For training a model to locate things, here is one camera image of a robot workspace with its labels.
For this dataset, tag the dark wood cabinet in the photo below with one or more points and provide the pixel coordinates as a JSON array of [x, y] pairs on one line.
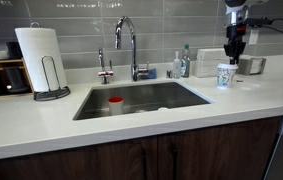
[[131, 160]]

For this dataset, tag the grey metal napkin holder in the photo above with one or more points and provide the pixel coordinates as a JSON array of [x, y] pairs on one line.
[[244, 66]]

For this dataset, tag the white paper towel roll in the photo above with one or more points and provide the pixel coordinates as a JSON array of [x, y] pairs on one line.
[[41, 60]]

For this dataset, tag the blue sponge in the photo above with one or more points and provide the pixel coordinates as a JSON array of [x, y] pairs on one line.
[[151, 73]]

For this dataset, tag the small chrome water tap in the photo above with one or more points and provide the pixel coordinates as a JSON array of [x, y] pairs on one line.
[[103, 68]]

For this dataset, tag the small metal sink button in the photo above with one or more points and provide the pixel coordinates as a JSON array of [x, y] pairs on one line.
[[169, 73]]

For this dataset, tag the white folded paper towel stack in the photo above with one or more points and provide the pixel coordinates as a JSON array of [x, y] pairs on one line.
[[211, 61]]

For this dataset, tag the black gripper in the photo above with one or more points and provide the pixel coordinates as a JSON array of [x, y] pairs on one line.
[[236, 38]]

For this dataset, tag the stainless steel sink basin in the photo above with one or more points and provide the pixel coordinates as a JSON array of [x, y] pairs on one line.
[[147, 98]]

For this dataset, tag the small dark stick piece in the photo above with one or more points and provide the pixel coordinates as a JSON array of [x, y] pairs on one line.
[[239, 81]]

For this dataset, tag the white cup with red inside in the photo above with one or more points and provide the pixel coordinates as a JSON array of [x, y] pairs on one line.
[[115, 105]]

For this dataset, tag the white napkin stack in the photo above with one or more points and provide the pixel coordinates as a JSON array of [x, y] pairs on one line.
[[255, 65]]

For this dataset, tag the printed paper cup with lid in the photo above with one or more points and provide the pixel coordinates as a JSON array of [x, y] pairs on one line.
[[227, 75]]

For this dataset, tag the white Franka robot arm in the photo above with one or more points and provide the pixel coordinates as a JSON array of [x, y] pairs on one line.
[[236, 13]]

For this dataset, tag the white wall outlet plate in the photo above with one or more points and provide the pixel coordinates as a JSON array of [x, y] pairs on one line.
[[253, 36]]

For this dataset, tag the clear soap pump dispenser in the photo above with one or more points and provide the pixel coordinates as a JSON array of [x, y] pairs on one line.
[[176, 66]]

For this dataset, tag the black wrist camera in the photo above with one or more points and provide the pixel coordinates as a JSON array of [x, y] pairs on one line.
[[257, 22]]

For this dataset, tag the clear bottle with green cap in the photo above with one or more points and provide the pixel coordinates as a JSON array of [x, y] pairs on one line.
[[185, 63]]

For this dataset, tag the tall chrome gooseneck faucet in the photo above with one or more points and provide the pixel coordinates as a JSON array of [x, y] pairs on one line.
[[133, 50]]

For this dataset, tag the black coffee appliance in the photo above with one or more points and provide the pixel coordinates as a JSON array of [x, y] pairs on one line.
[[14, 76]]

